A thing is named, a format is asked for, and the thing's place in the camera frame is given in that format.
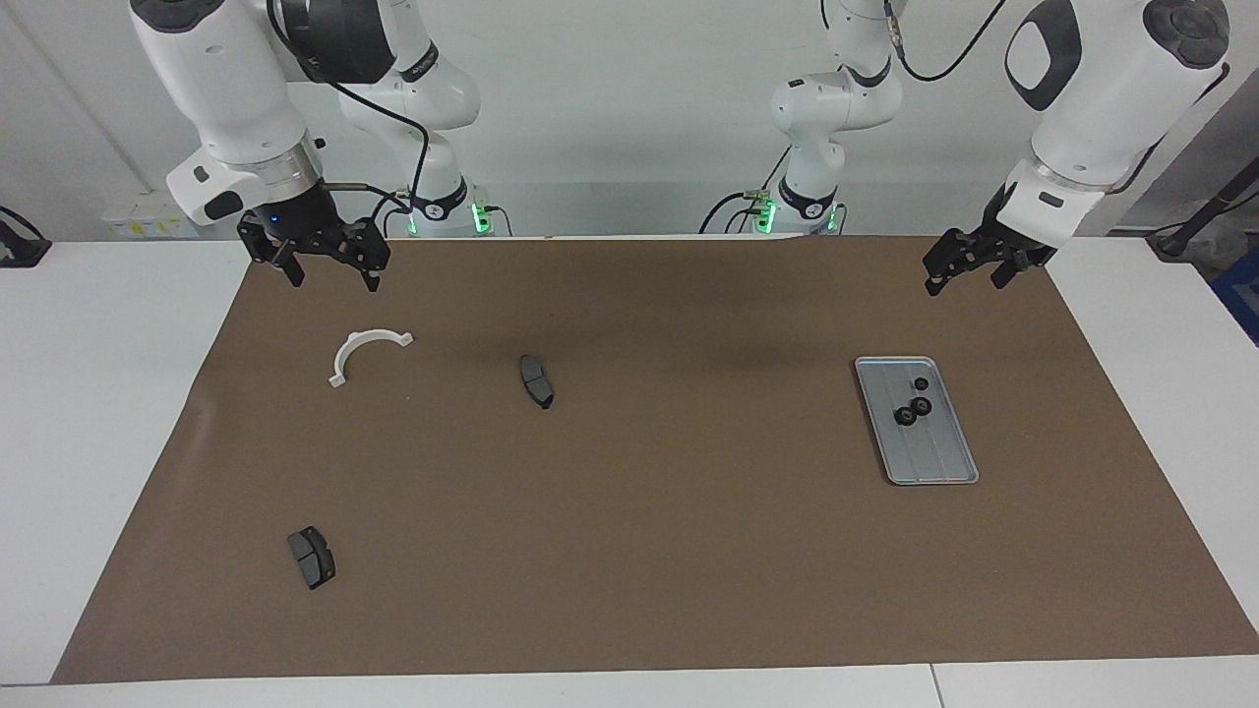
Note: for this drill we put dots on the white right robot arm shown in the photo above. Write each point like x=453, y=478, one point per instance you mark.
x=226, y=79

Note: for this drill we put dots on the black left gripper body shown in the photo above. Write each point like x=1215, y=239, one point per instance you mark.
x=1023, y=241

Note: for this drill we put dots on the large black bearing gear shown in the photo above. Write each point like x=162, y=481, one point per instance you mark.
x=922, y=404

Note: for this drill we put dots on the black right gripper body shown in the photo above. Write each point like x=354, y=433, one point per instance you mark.
x=300, y=221

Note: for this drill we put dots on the black stand pole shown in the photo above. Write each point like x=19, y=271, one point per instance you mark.
x=1205, y=211

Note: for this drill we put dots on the long grey brake pad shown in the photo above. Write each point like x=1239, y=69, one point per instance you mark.
x=534, y=379

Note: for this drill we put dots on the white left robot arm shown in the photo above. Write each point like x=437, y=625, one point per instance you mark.
x=1092, y=88

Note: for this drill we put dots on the silver metal tray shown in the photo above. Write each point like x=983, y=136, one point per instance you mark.
x=934, y=457

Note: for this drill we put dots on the white curved plastic bracket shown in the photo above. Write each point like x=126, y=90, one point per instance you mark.
x=346, y=356

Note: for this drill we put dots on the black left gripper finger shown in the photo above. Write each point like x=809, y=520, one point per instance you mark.
x=944, y=264
x=1008, y=271

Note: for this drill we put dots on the blue box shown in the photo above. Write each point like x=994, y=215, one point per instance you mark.
x=1241, y=295

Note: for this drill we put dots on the black clamp device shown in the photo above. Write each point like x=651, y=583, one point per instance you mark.
x=20, y=246

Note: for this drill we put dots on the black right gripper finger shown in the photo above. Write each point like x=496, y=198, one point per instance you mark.
x=283, y=261
x=372, y=261

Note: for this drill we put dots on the short grey brake pad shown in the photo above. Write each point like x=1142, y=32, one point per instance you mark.
x=313, y=560

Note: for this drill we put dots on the brown table mat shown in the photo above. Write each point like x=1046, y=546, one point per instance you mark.
x=639, y=551

